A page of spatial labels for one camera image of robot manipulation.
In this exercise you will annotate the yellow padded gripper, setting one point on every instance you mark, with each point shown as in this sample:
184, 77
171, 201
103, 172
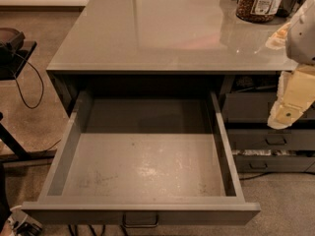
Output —
302, 38

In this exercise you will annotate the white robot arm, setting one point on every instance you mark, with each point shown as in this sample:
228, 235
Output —
297, 36

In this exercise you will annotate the right middle grey drawer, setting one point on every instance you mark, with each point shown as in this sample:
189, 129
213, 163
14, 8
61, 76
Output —
272, 139

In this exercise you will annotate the right bottom grey drawer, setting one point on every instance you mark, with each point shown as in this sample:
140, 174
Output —
264, 164

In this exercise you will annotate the jar of nuts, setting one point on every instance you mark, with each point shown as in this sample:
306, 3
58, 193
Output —
257, 11

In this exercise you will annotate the grey cabinet counter unit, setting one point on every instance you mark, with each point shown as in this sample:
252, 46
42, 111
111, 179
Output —
180, 48

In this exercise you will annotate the black device on table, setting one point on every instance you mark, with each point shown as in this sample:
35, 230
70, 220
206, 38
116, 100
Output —
11, 40

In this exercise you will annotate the black side table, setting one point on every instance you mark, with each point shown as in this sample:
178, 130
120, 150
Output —
12, 97

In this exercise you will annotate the black and white sneaker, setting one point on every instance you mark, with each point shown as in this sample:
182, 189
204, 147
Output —
23, 224

